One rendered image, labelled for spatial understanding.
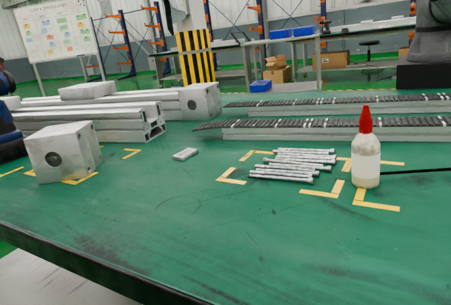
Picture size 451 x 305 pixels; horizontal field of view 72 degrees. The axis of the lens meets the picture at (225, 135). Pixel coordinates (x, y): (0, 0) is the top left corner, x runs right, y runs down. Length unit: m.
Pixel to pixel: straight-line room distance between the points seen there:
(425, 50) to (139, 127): 0.85
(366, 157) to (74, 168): 0.52
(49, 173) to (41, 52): 6.40
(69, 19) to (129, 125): 5.86
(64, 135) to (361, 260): 0.53
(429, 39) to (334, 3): 7.40
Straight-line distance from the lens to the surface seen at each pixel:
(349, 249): 0.38
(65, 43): 6.73
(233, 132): 0.71
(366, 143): 0.46
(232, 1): 9.44
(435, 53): 1.13
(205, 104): 0.90
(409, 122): 0.67
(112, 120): 0.85
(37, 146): 0.69
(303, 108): 0.85
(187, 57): 4.20
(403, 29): 5.34
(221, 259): 0.37
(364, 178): 0.48
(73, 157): 0.67
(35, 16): 7.05
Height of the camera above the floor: 1.01
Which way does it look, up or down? 18 degrees down
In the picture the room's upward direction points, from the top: 8 degrees counter-clockwise
